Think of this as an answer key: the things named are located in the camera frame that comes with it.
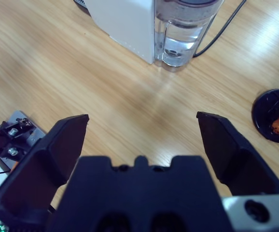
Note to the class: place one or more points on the black disc capsule holder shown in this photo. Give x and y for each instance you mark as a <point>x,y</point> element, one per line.
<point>265,113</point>

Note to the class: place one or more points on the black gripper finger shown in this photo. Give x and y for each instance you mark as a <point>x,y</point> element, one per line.
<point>236,159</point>
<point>43,169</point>

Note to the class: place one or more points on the white capsule coffee machine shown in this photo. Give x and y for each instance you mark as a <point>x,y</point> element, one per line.
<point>125,21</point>

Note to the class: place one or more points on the grey camera mount plate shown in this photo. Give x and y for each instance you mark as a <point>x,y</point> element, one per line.
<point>34,135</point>

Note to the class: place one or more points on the clear water tank black lid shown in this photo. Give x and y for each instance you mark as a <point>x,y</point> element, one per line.
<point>183,36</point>

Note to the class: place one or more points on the metal slotted drip tray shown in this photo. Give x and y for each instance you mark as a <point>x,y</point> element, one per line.
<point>79,2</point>

